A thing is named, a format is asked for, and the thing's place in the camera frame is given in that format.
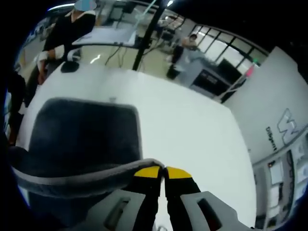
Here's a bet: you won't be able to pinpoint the pink flag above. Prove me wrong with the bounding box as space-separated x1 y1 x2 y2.
245 66 256 79

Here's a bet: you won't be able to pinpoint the row of white storage bins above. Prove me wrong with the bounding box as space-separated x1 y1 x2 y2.
267 141 308 210

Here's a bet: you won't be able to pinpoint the black equipment cabinet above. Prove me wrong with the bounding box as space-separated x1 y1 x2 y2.
190 68 239 98

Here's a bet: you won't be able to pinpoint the white side desk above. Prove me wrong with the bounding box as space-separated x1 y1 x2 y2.
72 25 138 47

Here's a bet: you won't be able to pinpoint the grey metal shelf rack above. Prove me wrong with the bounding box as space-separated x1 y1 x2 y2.
252 129 308 227

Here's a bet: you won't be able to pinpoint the glass partition windows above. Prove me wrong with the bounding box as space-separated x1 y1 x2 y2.
190 23 268 70

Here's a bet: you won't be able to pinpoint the grey towel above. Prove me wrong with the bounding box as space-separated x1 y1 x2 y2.
8 97 167 227

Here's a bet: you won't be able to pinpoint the black oval object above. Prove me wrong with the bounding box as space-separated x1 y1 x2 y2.
60 62 80 73

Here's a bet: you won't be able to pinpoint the black wall screen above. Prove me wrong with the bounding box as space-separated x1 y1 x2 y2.
218 59 239 73

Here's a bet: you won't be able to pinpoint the person's black top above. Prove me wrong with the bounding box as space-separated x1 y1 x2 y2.
7 72 27 145

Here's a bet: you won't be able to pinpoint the black stand pole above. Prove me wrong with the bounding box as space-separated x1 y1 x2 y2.
133 0 167 71

